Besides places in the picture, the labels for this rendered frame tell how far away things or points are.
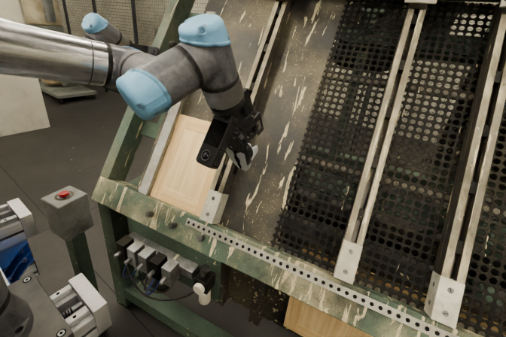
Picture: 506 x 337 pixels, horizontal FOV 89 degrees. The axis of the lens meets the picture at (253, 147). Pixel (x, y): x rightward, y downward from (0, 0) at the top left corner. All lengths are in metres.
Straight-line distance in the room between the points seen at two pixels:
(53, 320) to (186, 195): 0.63
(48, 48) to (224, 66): 0.25
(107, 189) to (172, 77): 1.09
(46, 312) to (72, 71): 0.53
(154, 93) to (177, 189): 0.86
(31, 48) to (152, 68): 0.17
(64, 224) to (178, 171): 0.49
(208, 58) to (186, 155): 0.84
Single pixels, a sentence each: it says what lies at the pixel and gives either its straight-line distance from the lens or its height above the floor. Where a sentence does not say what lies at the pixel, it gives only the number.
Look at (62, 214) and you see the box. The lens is 1.31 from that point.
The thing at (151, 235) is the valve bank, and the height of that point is 0.77.
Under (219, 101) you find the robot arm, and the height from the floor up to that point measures 1.51.
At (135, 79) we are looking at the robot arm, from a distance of 0.41.
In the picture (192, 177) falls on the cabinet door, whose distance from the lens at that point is 1.19.
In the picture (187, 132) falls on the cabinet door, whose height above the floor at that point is 1.17.
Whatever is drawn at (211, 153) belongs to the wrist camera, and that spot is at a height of 1.41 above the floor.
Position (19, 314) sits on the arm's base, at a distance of 0.76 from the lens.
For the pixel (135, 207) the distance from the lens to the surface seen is 1.31.
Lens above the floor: 1.64
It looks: 25 degrees down
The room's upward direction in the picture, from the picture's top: 6 degrees clockwise
